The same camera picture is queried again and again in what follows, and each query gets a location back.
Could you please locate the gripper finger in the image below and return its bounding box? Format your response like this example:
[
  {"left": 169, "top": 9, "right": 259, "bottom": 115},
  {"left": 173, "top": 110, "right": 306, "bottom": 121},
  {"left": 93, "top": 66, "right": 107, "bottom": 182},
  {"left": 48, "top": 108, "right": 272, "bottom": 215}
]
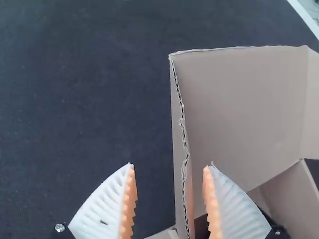
[
  {"left": 202, "top": 161, "right": 284, "bottom": 239},
  {"left": 54, "top": 161, "right": 139, "bottom": 239}
]

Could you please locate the cardboard box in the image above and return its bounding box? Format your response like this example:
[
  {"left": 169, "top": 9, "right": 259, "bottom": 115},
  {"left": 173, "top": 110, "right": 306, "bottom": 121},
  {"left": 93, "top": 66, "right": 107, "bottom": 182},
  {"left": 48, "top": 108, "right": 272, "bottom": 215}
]
[{"left": 147, "top": 44, "right": 319, "bottom": 239}]

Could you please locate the black mat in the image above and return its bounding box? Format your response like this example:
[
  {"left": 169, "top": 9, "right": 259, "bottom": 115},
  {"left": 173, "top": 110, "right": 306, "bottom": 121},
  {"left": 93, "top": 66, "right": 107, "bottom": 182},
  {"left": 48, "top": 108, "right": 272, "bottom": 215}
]
[{"left": 0, "top": 0, "right": 319, "bottom": 239}]

